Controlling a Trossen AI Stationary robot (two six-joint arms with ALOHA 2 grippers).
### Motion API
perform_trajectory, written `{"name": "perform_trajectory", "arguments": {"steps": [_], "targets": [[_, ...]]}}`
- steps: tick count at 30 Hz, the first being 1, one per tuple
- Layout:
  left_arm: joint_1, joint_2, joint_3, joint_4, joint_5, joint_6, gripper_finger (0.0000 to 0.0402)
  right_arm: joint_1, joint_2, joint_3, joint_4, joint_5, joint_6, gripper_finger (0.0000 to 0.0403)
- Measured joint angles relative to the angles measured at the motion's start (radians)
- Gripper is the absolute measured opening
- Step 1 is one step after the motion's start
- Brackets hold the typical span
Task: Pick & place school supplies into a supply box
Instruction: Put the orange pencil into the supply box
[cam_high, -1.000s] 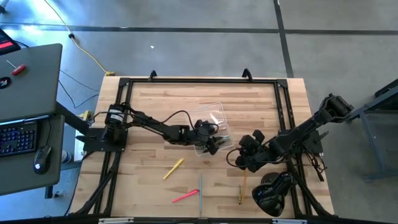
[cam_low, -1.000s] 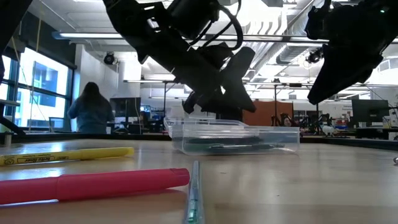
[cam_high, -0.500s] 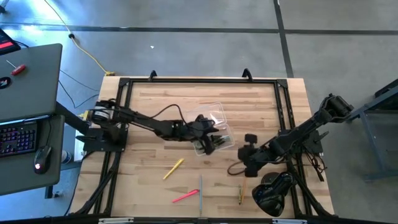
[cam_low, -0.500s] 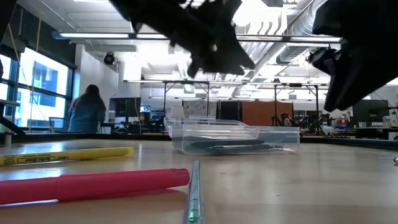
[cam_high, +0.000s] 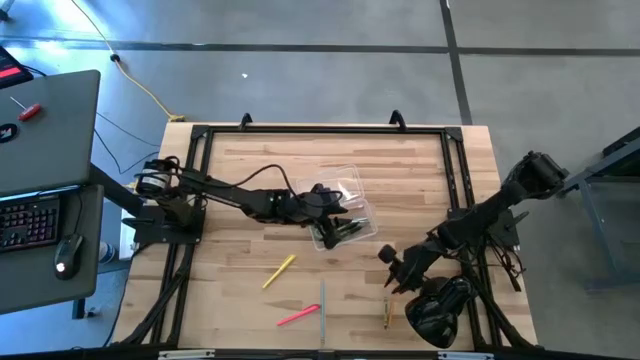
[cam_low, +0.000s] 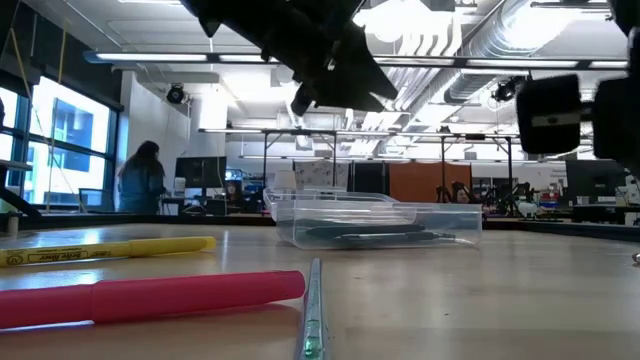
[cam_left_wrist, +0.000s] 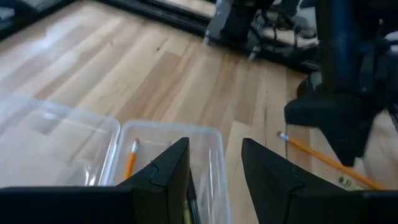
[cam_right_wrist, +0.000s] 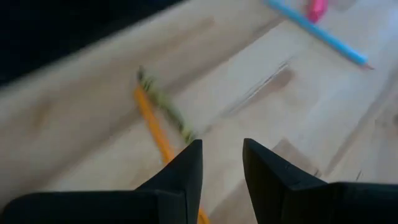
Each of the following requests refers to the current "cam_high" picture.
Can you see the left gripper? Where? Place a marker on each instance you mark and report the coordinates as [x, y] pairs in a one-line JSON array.
[[315, 207]]

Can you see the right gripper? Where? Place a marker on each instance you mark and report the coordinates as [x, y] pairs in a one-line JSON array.
[[412, 267]]

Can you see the clear plastic supply box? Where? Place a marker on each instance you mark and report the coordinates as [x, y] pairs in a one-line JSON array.
[[340, 182]]

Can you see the yellow highlighter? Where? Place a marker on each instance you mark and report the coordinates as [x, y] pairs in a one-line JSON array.
[[280, 271]]

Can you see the light blue pencil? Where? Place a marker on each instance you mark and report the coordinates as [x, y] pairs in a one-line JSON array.
[[323, 312]]

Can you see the pink highlighter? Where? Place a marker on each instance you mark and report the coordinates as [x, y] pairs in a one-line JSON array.
[[298, 315]]

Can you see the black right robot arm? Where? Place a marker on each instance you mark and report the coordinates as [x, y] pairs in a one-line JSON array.
[[490, 205]]

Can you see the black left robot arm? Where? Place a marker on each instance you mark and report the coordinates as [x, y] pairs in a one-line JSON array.
[[225, 192]]

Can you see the white box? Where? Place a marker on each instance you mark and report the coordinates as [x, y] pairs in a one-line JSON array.
[[127, 235]]

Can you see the glossy black dome object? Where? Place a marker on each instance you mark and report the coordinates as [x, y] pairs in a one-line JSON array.
[[440, 310]]

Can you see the blue-grey metal cart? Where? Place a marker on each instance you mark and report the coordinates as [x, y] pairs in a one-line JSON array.
[[595, 172]]

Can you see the white blue bottle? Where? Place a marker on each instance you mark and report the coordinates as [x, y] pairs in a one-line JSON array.
[[106, 252]]

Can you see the black computer mouse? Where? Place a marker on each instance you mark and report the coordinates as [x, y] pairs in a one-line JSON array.
[[69, 255]]

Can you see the grey closed laptop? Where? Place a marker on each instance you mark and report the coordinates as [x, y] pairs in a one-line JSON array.
[[50, 135]]

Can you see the black backlit keyboard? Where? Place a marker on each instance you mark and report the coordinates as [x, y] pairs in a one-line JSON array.
[[30, 222]]

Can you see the dark grey desk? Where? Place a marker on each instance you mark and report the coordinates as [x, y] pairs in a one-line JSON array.
[[30, 285]]

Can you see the black tablet red screen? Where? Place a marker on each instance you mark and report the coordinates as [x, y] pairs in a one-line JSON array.
[[12, 70]]

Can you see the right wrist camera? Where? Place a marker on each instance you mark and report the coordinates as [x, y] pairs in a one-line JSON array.
[[387, 254]]

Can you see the white bracket strip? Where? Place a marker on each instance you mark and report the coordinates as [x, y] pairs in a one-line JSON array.
[[465, 355], [185, 354]]

